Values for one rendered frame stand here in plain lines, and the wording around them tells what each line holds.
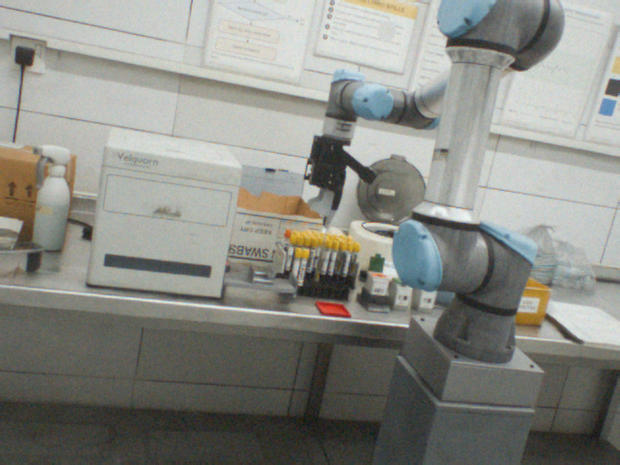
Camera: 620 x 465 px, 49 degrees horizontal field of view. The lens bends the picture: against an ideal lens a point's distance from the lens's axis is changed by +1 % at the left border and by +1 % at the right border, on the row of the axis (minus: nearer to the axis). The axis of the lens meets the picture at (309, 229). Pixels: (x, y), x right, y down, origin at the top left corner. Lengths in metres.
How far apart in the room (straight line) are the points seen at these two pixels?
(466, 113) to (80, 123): 1.21
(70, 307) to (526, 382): 0.89
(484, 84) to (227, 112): 1.05
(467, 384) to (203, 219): 0.62
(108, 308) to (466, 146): 0.77
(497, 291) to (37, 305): 0.88
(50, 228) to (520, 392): 1.07
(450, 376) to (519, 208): 1.27
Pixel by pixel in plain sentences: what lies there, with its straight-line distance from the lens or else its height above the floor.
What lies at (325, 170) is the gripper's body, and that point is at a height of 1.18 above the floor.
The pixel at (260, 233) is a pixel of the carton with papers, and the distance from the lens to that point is 1.78.
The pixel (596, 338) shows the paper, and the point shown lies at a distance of 1.87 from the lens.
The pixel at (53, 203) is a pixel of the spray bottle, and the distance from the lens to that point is 1.66.
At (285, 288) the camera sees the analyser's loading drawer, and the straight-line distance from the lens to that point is 1.53.
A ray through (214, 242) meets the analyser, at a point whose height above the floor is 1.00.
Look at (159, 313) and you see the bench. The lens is 1.46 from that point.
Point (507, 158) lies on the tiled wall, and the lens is 2.38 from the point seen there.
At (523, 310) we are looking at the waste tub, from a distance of 1.83.
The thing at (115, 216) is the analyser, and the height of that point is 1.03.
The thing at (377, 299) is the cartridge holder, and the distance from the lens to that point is 1.65.
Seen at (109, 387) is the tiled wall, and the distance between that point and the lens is 2.30.
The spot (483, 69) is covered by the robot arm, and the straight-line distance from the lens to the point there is 1.18.
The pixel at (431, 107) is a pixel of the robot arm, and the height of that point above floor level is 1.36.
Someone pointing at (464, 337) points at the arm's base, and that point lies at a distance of 1.28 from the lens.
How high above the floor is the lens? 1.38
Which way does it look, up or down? 12 degrees down
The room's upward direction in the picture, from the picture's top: 11 degrees clockwise
